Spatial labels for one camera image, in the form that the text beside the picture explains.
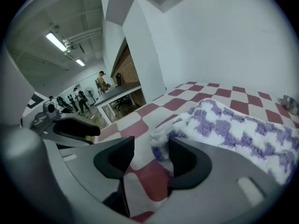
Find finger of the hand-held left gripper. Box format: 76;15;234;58
55;134;94;150
52;118;101;139

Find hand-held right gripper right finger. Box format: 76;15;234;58
144;136;283;224

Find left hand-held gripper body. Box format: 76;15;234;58
20;91;62;136

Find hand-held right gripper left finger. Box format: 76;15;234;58
43;135;135;202

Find purple white checkered cloth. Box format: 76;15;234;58
149;98;299;186

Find black standing fan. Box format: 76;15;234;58
84;86;96;106

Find small black swivel chair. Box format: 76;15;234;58
114;96;131;111

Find grey table with white legs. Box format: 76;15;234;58
93;84;143;127

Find red white checked tablecloth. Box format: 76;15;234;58
94;81;299;223

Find white ceiling pipes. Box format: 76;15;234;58
62;28;103;49

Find round metal ashtray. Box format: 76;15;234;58
278;94;299;116

